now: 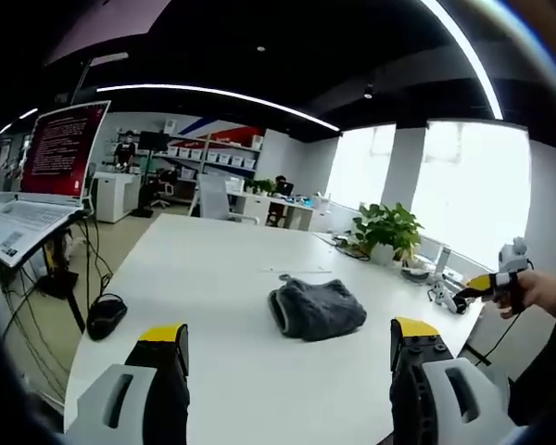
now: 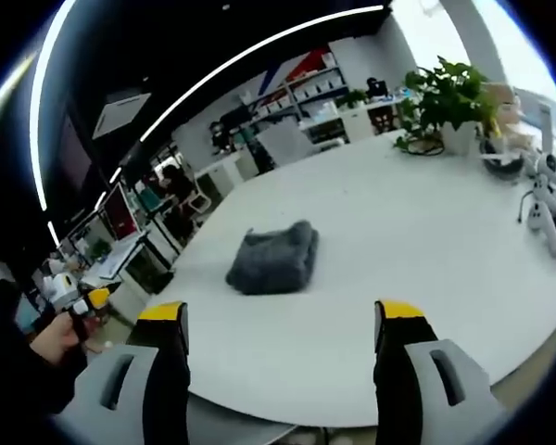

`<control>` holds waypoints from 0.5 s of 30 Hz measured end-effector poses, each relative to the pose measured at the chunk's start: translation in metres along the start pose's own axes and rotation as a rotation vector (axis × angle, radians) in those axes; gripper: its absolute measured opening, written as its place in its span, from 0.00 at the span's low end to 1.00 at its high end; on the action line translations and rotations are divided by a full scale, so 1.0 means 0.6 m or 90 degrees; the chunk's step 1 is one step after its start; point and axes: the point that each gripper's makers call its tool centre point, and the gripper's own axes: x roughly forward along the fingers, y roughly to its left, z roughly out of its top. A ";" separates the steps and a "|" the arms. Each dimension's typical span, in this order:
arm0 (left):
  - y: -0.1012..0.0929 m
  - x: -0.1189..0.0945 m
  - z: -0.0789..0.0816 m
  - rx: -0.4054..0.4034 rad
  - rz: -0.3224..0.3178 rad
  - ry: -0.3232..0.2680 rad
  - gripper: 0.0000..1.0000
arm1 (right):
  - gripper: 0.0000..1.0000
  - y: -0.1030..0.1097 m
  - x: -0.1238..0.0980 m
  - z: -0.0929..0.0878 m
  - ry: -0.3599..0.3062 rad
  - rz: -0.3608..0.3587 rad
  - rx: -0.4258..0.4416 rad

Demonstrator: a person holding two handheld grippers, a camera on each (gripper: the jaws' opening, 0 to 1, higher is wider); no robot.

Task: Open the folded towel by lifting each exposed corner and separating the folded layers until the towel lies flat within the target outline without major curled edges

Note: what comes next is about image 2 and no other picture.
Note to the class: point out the grey towel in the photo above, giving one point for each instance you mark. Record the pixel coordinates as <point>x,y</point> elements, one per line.
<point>273,257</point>

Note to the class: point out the person's left hand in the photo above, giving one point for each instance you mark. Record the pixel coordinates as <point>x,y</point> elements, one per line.
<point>58,337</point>

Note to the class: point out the red display panel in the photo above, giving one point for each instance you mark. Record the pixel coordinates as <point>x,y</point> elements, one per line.
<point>119,211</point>

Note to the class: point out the ceiling air conditioner vent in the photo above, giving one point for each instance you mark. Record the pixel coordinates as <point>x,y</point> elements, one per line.
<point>120,115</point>

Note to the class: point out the long ceiling light strip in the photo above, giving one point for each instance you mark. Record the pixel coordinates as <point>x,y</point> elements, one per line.
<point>46,102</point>
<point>259,51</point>

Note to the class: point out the white robot device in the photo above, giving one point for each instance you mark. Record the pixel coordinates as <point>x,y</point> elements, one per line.
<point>549,204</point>

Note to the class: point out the dark round bowl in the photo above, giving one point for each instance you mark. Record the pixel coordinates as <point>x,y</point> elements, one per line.
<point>501,161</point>

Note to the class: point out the green potted plant white pot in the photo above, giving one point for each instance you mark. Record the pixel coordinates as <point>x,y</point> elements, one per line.
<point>449,99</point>

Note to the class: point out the small green plant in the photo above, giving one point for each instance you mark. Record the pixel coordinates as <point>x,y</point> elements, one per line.
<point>352,98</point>

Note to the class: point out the black monitor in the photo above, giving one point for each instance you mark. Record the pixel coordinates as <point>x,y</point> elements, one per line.
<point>376,87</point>

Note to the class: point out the white storage shelf with boxes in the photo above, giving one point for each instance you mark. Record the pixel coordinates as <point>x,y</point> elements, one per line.
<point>301,85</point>

